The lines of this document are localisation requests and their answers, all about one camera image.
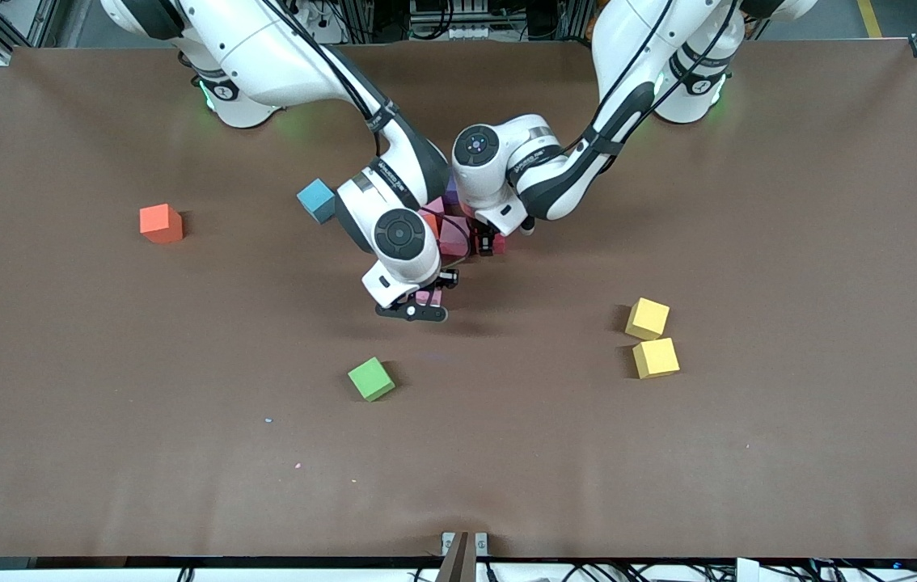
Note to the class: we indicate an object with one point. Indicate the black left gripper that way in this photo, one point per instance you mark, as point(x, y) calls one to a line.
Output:
point(488, 241)

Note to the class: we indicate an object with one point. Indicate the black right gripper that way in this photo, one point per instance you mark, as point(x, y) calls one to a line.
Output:
point(448, 279)

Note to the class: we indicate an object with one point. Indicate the red foam cube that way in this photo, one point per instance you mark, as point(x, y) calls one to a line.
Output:
point(501, 245)

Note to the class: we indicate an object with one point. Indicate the pink foam cube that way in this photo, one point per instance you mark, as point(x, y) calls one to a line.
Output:
point(433, 207)
point(455, 238)
point(428, 298)

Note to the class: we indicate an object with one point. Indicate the orange foam cube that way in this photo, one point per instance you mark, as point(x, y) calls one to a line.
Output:
point(159, 222)
point(430, 224)

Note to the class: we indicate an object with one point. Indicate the purple foam cube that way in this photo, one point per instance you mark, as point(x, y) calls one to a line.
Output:
point(451, 190)

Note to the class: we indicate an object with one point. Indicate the yellow foam cube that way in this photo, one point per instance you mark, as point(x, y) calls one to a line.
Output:
point(656, 357)
point(647, 318)

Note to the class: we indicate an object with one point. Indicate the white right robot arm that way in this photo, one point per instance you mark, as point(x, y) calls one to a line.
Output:
point(406, 273)

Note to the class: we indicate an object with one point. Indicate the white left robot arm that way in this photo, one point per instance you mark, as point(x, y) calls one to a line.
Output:
point(495, 190)

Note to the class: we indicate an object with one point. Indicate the green foam cube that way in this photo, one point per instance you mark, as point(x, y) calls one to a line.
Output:
point(370, 378)

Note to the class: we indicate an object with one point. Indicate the blue foam cube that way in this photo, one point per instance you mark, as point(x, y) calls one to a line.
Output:
point(315, 200)

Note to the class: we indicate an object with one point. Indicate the white power strip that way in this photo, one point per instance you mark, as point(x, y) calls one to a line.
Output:
point(471, 32)
point(325, 32)

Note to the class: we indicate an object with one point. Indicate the brown paper table cover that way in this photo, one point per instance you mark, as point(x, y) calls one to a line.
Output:
point(507, 485)

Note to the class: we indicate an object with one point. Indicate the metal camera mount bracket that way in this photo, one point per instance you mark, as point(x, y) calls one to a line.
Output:
point(462, 562)

